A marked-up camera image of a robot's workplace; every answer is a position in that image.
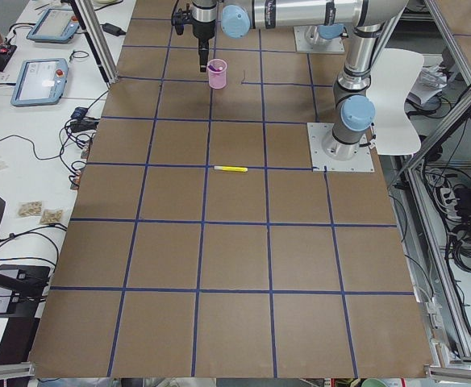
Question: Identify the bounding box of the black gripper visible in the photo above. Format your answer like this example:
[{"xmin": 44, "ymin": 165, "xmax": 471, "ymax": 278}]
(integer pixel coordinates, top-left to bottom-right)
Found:
[{"xmin": 197, "ymin": 35, "xmax": 212, "ymax": 73}]

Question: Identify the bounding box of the purple marker pen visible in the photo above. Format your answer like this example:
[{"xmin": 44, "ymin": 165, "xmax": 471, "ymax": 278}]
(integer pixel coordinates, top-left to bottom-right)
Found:
[{"xmin": 207, "ymin": 64, "xmax": 225, "ymax": 74}]

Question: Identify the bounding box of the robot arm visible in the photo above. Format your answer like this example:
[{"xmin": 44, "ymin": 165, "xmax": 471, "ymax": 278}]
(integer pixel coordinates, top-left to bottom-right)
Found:
[{"xmin": 172, "ymin": 1, "xmax": 388, "ymax": 161}]

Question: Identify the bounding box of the pink mesh cup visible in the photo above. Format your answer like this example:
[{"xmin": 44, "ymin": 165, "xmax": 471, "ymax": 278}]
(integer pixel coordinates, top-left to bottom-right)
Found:
[{"xmin": 207, "ymin": 59, "xmax": 227, "ymax": 89}]

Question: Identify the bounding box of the yellow marker pen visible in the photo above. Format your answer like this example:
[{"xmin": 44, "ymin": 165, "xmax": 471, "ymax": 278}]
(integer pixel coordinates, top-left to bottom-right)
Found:
[{"xmin": 213, "ymin": 165, "xmax": 248, "ymax": 173}]

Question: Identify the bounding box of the blue teach pendant far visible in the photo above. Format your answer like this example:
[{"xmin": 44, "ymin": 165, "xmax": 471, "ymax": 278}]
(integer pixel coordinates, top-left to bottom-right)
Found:
[{"xmin": 27, "ymin": 8, "xmax": 79, "ymax": 44}]

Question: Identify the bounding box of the blue teach pendant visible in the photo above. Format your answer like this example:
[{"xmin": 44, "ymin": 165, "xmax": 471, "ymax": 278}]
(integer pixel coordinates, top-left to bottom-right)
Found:
[
  {"xmin": 10, "ymin": 58, "xmax": 69, "ymax": 107},
  {"xmin": 27, "ymin": 8, "xmax": 79, "ymax": 44}
]

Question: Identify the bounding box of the blue teach pendant near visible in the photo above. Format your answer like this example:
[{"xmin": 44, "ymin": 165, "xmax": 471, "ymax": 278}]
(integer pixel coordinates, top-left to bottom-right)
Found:
[{"xmin": 10, "ymin": 58, "xmax": 69, "ymax": 107}]

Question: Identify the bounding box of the white chair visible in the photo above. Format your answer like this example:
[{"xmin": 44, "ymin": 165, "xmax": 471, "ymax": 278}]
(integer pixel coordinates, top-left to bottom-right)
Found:
[{"xmin": 367, "ymin": 48, "xmax": 424, "ymax": 156}]

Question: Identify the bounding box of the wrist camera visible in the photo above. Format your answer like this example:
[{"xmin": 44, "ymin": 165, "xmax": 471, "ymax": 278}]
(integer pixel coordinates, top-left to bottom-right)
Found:
[{"xmin": 171, "ymin": 4, "xmax": 192, "ymax": 35}]

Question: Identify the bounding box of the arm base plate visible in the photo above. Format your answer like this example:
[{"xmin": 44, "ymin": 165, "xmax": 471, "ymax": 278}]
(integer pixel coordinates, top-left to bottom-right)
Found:
[
  {"xmin": 306, "ymin": 123, "xmax": 374, "ymax": 173},
  {"xmin": 294, "ymin": 23, "xmax": 345, "ymax": 55}
]

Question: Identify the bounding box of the aluminium frame rail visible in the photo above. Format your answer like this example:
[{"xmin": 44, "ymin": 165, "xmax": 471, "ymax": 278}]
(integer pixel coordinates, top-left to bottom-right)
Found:
[{"xmin": 69, "ymin": 0, "xmax": 119, "ymax": 85}]

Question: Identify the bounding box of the power strip with cables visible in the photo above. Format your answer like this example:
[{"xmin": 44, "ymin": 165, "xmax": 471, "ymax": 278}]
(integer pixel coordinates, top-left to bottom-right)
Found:
[{"xmin": 434, "ymin": 181, "xmax": 471, "ymax": 222}]

